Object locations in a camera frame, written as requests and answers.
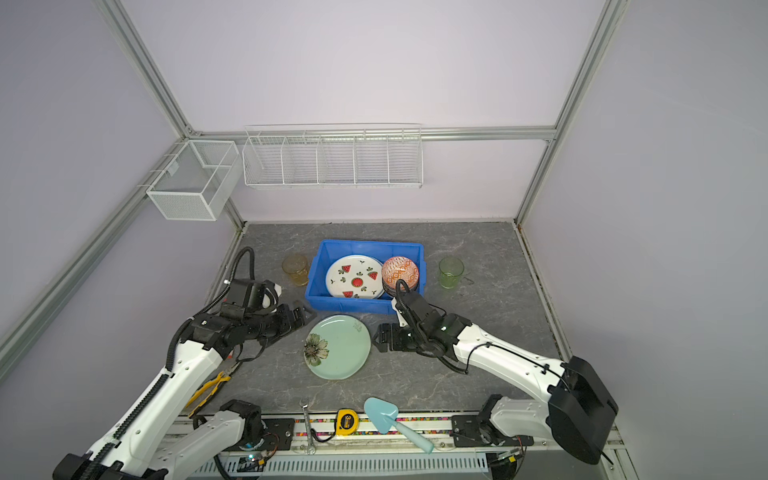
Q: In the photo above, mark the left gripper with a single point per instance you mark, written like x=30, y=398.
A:
x=289, y=325

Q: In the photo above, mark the white mesh box basket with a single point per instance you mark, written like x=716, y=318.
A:
x=198, y=180

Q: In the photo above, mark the yellow tape measure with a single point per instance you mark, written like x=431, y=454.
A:
x=346, y=422

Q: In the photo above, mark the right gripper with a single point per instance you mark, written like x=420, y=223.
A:
x=395, y=343

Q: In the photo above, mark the blue plastic bin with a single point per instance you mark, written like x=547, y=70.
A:
x=331, y=250

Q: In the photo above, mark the white wire shelf basket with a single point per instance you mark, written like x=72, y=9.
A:
x=333, y=155

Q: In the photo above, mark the watermelon pattern plate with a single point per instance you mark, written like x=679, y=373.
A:
x=355, y=277

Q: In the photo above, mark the green pineapple plate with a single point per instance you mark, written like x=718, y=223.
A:
x=337, y=347

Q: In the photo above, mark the orange blue patterned bowl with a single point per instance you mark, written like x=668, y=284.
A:
x=400, y=268

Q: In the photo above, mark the white vent grille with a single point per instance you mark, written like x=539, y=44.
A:
x=349, y=466

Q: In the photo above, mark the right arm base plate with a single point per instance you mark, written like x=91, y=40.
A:
x=474, y=431

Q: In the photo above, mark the teal garden trowel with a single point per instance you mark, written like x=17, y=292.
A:
x=383, y=415

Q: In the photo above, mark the silver wrench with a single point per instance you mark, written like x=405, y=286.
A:
x=310, y=438

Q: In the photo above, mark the yellow handled pliers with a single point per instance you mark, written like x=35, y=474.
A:
x=205, y=393

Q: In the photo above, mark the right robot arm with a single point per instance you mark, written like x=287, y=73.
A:
x=580, y=411

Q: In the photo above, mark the red striped bowl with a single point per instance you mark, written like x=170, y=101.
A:
x=389, y=290

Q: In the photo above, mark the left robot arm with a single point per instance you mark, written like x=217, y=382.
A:
x=130, y=449

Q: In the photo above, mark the amber glass cup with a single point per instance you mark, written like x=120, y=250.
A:
x=296, y=267

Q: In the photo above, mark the green glass cup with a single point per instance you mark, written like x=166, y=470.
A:
x=451, y=270

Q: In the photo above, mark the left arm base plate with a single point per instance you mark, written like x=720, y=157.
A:
x=277, y=435

